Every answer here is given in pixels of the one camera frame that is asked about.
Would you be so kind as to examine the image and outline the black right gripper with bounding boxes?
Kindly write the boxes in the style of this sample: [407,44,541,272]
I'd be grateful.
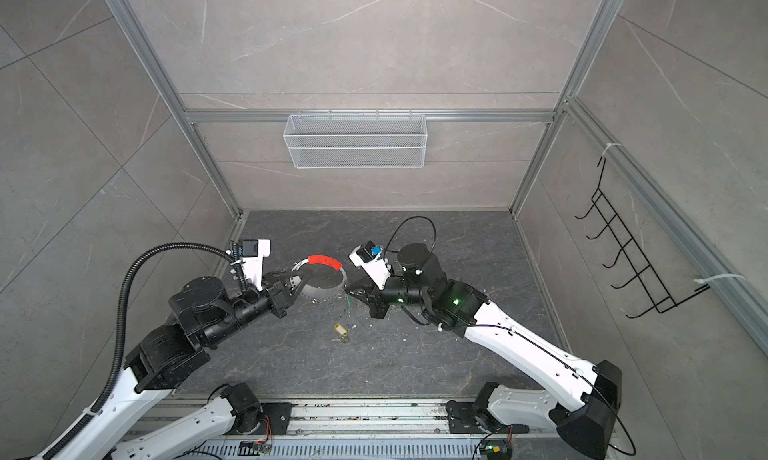
[345,273,433,319]

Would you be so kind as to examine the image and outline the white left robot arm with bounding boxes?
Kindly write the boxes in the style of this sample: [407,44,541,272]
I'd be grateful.
[38,271,307,459]

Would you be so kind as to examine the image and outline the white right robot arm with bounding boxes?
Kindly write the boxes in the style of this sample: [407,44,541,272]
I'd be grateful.
[346,241,622,459]

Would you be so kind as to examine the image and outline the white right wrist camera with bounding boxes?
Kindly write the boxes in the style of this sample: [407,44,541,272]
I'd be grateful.
[349,240,392,290]

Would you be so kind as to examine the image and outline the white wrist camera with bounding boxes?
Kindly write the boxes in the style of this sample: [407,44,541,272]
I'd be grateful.
[349,240,392,290]
[229,239,271,290]

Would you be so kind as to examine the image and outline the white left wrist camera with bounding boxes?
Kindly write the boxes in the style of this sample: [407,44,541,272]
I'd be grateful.
[229,239,271,290]

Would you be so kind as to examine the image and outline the black right camera cable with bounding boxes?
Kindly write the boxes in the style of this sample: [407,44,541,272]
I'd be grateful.
[383,215,438,257]

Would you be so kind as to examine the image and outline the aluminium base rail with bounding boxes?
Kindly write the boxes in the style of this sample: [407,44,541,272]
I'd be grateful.
[177,398,531,459]

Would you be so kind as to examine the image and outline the white wire mesh basket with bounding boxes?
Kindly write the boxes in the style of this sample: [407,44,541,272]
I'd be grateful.
[283,114,428,169]

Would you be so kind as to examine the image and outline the black corrugated cable conduit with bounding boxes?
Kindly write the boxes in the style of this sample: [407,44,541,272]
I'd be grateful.
[44,241,235,455]

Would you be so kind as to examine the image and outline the black wire hook rack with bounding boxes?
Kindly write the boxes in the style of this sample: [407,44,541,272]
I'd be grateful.
[574,157,711,319]

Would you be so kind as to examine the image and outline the aluminium frame profiles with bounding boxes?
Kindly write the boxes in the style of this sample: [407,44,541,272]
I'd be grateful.
[104,0,767,351]

